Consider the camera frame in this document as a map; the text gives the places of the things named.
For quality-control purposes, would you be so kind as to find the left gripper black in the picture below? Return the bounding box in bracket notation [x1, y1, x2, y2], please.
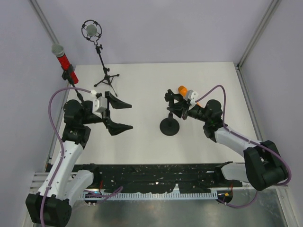
[80, 92, 133, 134]

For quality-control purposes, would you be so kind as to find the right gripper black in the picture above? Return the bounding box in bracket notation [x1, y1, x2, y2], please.
[167, 99, 210, 123]

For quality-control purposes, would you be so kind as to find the orange microphone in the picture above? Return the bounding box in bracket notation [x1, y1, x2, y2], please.
[178, 86, 199, 109]

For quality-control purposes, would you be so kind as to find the black round-base mic stand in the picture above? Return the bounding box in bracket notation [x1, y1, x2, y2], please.
[160, 89, 181, 137]

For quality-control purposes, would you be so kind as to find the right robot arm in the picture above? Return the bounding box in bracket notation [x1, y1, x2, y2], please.
[164, 87, 290, 191]

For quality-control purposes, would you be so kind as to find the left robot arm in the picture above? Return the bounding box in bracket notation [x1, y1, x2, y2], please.
[26, 90, 133, 227]

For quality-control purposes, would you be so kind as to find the black round-base stand left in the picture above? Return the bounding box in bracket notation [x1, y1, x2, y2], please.
[61, 63, 94, 114]

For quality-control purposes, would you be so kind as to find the red microphone silver grille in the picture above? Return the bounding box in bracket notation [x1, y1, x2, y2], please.
[51, 44, 79, 85]

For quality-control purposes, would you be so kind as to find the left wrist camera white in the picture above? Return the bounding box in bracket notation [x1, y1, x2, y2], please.
[90, 90, 108, 118]

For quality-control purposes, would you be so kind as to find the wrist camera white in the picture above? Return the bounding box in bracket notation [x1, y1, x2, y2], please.
[90, 90, 108, 118]
[184, 90, 198, 107]

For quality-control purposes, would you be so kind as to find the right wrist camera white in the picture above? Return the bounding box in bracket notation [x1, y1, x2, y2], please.
[184, 90, 198, 107]

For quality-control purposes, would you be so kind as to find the black front rail base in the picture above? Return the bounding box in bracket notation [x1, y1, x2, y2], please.
[72, 163, 242, 194]

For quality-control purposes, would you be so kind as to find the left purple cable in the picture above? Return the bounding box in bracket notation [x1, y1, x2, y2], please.
[40, 87, 95, 226]

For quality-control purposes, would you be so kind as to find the white slotted cable duct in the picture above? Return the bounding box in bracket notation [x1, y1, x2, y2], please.
[80, 192, 218, 201]

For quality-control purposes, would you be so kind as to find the black tripod stand shock mount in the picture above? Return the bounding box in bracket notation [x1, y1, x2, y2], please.
[81, 19, 120, 97]

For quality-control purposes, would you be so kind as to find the left aluminium frame post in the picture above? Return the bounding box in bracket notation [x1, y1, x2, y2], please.
[28, 0, 59, 44]

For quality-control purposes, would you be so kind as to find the aluminium frame post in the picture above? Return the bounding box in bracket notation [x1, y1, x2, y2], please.
[28, 0, 59, 44]
[236, 0, 282, 70]

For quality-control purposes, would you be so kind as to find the right aluminium frame post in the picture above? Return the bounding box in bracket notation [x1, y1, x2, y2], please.
[236, 0, 282, 70]

